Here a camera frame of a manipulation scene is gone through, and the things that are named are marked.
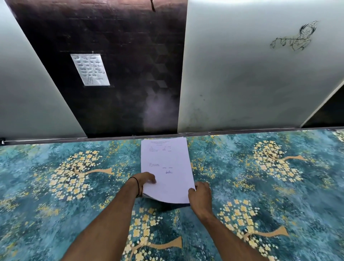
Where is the person's left hand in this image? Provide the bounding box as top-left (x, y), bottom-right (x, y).
top-left (133, 172), bottom-right (157, 198)

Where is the person's right hand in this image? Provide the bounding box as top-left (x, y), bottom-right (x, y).
top-left (188, 182), bottom-right (213, 219)

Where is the stack of white printed papers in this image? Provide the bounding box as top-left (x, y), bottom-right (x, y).
top-left (141, 137), bottom-right (196, 206)

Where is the person's left forearm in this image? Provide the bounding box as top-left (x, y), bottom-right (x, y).
top-left (61, 177), bottom-right (141, 261)

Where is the person's right forearm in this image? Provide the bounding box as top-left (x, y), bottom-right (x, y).
top-left (192, 208), bottom-right (268, 261)

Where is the black wrist band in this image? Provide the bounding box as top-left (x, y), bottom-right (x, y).
top-left (128, 177), bottom-right (142, 198)

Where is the teal floral sheet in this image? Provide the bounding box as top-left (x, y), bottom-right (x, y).
top-left (0, 129), bottom-right (344, 261)

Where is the white handwritten paper note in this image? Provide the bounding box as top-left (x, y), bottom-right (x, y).
top-left (70, 54), bottom-right (111, 87)

